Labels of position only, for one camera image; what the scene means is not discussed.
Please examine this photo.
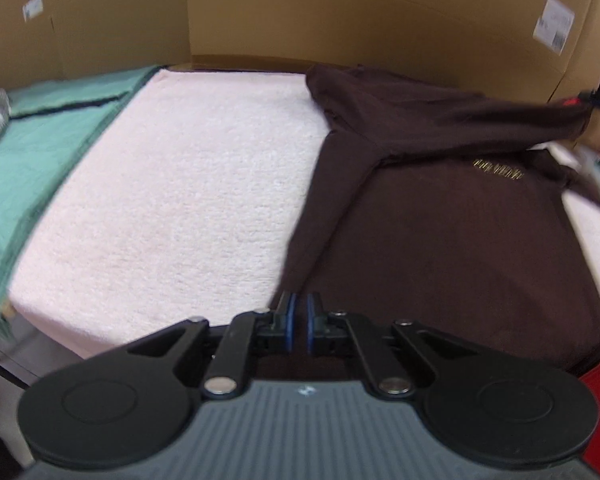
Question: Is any cardboard box with small label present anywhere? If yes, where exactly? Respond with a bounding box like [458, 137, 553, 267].
[0, 0, 193, 92]

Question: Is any teal quilted blanket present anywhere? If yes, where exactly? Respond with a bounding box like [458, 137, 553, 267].
[0, 65, 161, 341]

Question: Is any white label with square code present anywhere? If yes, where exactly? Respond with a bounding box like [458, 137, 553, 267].
[534, 22, 573, 55]

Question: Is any plain white shipping label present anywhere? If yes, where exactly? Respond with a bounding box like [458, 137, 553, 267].
[540, 0, 577, 28]

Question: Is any dark brown polo shirt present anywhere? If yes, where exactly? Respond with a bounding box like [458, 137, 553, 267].
[252, 64, 600, 381]

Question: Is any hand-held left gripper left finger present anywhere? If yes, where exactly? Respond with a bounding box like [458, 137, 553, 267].
[124, 292, 298, 401]

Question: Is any white terry towel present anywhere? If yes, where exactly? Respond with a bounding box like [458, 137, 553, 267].
[7, 66, 600, 361]

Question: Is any large cardboard box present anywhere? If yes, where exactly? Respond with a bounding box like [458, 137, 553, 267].
[186, 0, 600, 103]

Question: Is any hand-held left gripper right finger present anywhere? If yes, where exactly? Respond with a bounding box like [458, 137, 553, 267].
[306, 292, 475, 401]

